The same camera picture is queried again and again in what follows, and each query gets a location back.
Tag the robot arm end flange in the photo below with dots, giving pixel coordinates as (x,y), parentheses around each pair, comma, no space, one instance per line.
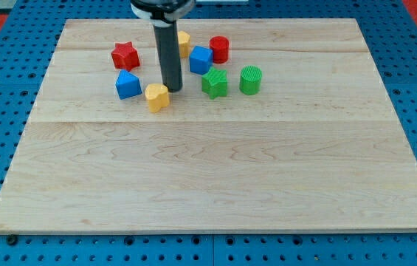
(161,13)

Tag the green star block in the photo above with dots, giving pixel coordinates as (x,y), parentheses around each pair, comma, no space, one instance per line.
(214,83)

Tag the blue cube block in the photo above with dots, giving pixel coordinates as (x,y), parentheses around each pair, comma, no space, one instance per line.
(200,60)

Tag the red star block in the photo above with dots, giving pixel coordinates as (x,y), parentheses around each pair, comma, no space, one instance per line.
(125,56)

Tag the yellow heart block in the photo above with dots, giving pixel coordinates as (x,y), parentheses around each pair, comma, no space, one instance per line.
(157,96)

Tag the green cylinder block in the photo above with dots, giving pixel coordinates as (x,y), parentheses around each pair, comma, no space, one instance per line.
(250,80)

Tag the light wooden board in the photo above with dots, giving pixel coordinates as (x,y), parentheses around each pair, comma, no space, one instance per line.
(319,149)

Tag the red cylinder block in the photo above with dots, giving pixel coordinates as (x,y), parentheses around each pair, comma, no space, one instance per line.
(220,46)

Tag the blue triangular prism block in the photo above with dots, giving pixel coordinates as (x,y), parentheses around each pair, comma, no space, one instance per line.
(127,85)

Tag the yellow block behind rod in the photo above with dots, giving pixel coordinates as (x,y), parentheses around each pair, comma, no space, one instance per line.
(184,44)

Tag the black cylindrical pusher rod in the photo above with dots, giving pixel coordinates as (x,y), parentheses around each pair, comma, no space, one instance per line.
(167,45)

